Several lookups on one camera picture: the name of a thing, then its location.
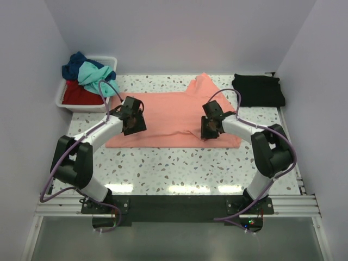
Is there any teal t shirt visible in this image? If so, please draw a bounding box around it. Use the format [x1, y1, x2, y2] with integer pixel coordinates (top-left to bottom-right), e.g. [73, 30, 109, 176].
[77, 61, 119, 97]

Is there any aluminium frame rail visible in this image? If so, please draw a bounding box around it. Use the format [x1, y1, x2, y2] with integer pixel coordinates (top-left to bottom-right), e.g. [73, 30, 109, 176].
[34, 195, 321, 218]

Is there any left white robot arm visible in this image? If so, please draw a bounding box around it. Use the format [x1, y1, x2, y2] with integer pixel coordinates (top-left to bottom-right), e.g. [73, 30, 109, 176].
[50, 96, 146, 213]

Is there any navy blue t shirt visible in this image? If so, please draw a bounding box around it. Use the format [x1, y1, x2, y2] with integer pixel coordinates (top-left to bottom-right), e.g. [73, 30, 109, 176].
[61, 52, 117, 80]

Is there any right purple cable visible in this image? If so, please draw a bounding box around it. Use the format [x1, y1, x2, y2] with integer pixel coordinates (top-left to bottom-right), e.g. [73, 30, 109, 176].
[206, 88, 297, 228]

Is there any folded black t shirt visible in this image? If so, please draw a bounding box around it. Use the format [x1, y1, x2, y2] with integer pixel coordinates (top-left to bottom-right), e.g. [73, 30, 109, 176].
[232, 74, 286, 107]

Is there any pink t shirt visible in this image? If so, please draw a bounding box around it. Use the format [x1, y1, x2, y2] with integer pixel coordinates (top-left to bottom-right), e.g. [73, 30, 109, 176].
[105, 73, 241, 148]

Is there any white plastic laundry basket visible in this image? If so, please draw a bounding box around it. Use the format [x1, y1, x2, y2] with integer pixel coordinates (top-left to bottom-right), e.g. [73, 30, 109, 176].
[55, 55, 117, 113]

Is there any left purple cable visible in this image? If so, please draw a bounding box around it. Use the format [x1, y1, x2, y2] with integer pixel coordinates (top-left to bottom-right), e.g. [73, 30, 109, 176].
[39, 79, 123, 233]

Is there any purple cable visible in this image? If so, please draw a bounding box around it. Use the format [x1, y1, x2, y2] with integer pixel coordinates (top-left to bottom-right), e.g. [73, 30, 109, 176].
[206, 88, 297, 228]
[39, 79, 123, 233]

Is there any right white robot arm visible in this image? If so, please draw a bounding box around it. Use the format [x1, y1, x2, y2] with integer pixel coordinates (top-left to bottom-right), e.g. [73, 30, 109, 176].
[201, 101, 297, 214]

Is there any red t shirt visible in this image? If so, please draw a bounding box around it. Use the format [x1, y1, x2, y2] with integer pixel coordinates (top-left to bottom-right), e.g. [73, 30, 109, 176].
[62, 80, 103, 105]

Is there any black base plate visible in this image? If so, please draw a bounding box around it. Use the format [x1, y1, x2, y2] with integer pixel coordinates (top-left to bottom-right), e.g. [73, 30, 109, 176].
[80, 195, 275, 232]

